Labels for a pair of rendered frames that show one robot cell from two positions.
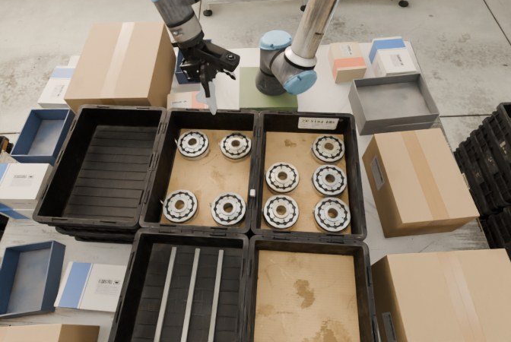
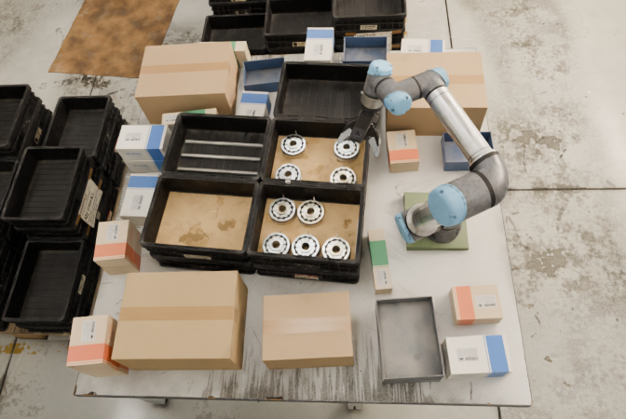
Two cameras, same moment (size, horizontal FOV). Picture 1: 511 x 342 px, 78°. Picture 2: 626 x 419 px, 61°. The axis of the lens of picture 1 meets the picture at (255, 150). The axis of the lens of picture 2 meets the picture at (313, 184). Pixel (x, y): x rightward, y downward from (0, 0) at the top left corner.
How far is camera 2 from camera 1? 1.43 m
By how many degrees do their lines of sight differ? 44
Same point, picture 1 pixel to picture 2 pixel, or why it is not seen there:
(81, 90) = (395, 62)
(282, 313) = (216, 210)
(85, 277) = (257, 102)
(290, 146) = (344, 223)
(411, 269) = (224, 284)
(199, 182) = (314, 157)
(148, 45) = not seen: hidden behind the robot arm
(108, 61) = not seen: hidden behind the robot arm
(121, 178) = (321, 107)
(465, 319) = (189, 311)
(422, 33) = not seen: outside the picture
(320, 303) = (219, 234)
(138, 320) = (225, 132)
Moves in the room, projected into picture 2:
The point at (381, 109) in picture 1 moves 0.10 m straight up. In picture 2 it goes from (400, 327) to (401, 319)
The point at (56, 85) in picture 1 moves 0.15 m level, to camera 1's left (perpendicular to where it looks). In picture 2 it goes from (421, 46) to (417, 22)
